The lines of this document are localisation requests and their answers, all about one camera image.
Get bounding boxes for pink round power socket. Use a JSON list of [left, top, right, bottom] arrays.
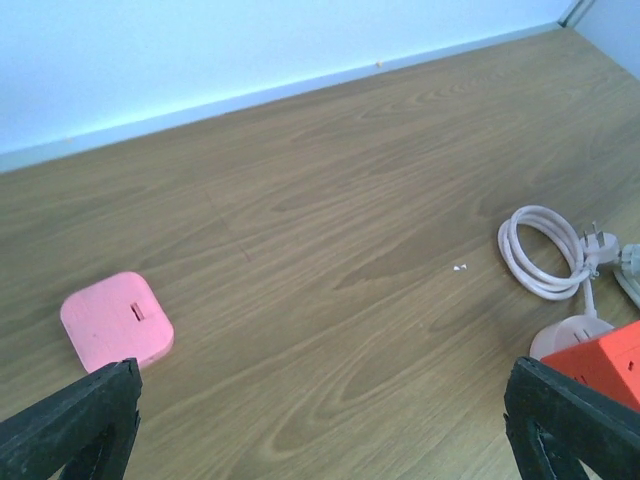
[[529, 314, 615, 360]]

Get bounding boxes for pink square plug adapter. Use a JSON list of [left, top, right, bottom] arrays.
[[60, 271, 174, 373]]

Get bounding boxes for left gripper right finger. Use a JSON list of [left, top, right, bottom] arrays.
[[504, 357, 639, 479]]

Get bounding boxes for pink coiled power cable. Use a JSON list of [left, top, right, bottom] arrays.
[[497, 203, 624, 321]]

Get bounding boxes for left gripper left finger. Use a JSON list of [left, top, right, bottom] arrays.
[[1, 358, 142, 479]]

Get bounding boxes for red cube socket adapter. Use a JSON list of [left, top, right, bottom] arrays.
[[539, 321, 639, 412]]

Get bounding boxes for white power strip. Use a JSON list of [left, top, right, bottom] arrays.
[[614, 243, 640, 308]]

